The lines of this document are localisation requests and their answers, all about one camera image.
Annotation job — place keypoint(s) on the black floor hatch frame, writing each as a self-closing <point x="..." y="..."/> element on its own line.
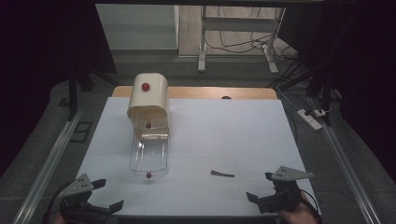
<point x="81" y="132"/>

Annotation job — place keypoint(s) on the white power strip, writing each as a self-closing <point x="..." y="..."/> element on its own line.
<point x="308" y="119"/>

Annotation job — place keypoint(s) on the white table sheet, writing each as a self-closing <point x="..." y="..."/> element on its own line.
<point x="218" y="137"/>

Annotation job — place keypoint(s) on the white cabinet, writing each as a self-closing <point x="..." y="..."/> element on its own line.
<point x="137" y="28"/>

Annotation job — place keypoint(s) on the black stand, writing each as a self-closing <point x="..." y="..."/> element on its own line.
<point x="73" y="93"/>
<point x="327" y="90"/>

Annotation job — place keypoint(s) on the black hair clip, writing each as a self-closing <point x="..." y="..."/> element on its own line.
<point x="221" y="174"/>

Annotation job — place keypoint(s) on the person's right hand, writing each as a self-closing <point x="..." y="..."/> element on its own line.
<point x="300" y="214"/>

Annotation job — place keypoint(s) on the white metal desk frame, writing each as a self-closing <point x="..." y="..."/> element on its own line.
<point x="202" y="46"/>

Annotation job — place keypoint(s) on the cream drawer cabinet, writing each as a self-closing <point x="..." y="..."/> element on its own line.
<point x="148" y="96"/>

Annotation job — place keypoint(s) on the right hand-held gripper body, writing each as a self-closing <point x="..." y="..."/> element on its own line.
<point x="288" y="189"/>

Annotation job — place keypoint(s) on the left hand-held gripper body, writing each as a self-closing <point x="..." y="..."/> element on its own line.
<point x="76" y="186"/>

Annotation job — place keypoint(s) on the person's left hand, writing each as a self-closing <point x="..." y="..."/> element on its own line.
<point x="59" y="219"/>

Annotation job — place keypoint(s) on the aluminium rail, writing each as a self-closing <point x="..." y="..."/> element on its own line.
<point x="46" y="171"/>
<point x="345" y="168"/>

